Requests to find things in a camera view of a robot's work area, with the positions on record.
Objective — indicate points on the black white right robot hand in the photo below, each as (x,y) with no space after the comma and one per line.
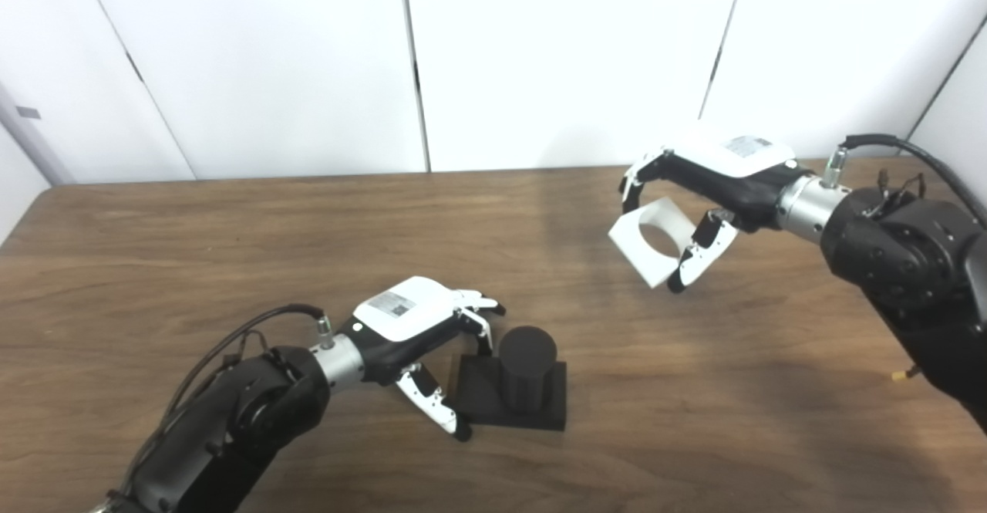
(732,173)

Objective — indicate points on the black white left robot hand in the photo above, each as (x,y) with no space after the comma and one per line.
(401,312)

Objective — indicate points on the white square piece with hole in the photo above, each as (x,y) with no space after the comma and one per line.
(640,254)

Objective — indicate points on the black cylinder peg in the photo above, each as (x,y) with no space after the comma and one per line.
(524,359)

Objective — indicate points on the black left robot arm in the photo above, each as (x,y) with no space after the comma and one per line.
(231,420)

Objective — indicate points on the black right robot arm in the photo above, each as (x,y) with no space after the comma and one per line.
(910,266)

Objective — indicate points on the small gray tag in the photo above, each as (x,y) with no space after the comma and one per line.
(28,112)

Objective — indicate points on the gray vertical wall post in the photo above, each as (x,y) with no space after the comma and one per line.
(35,150)

